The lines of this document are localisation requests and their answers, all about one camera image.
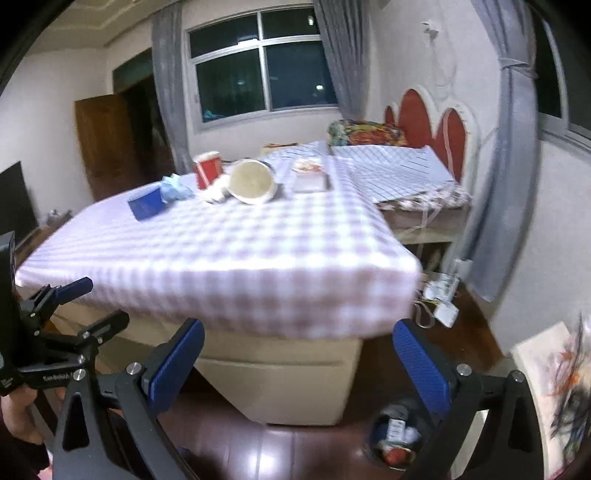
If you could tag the person's left hand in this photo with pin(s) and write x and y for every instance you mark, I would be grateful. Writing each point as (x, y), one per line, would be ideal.
(23, 415)

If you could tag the red paper cup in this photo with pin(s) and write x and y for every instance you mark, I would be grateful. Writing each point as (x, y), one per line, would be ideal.
(208, 170)

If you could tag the tied grey curtain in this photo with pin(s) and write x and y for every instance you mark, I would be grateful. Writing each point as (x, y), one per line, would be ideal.
(503, 161)

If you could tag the white power strip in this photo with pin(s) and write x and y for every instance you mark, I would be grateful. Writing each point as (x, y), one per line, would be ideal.
(438, 285)

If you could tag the white grid bedsheet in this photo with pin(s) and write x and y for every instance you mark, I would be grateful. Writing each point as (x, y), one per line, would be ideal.
(397, 170)

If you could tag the blue paper container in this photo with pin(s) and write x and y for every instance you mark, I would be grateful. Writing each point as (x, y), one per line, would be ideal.
(145, 205)

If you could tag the cream desk with drawers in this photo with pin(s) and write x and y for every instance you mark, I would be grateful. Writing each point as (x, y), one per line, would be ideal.
(286, 383)

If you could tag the black trash bucket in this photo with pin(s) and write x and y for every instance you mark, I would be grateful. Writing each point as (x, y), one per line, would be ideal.
(376, 417)

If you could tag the wall socket with plug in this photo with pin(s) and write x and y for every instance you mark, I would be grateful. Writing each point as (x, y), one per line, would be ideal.
(430, 28)

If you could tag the red and white headboard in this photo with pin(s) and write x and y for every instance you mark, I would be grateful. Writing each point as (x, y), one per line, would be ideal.
(420, 120)

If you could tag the colourful patterned pillow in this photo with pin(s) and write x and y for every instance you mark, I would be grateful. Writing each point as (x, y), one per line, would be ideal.
(369, 133)

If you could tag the black television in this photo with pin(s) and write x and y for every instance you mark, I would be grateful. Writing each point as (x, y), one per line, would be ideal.
(16, 207)

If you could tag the floral mattress pad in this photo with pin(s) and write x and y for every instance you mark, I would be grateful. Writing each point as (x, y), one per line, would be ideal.
(429, 197)

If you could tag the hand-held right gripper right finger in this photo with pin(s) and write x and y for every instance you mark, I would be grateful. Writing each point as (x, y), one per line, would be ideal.
(419, 364)

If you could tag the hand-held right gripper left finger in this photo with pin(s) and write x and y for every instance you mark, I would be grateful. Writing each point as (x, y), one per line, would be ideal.
(178, 364)

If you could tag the white floor adapter box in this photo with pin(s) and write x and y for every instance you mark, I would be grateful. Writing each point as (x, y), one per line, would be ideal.
(447, 314)

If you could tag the side window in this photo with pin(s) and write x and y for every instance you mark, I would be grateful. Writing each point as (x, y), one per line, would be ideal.
(551, 78)

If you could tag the pink checkered tablecloth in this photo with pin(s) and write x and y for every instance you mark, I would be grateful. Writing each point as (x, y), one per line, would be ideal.
(240, 258)

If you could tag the large sliding window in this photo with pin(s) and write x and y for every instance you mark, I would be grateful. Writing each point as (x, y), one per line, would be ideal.
(258, 69)

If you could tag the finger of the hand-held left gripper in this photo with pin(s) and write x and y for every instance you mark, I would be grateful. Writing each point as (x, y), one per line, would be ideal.
(104, 325)
(69, 288)

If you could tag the green transom window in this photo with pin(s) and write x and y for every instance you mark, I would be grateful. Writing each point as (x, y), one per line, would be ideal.
(134, 71)

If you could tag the dark wispy strands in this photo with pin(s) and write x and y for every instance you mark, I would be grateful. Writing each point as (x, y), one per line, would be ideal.
(575, 383)

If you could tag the cream bedside cabinet with buttons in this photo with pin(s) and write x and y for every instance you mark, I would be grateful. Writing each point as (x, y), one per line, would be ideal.
(535, 364)

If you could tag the white tissue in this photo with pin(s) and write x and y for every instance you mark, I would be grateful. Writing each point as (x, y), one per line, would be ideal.
(214, 193)

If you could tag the brown wooden door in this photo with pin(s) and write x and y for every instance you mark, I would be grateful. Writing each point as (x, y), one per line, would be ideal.
(106, 147)

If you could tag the yellow paper bowl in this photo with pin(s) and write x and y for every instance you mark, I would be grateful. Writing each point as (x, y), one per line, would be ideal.
(251, 182)

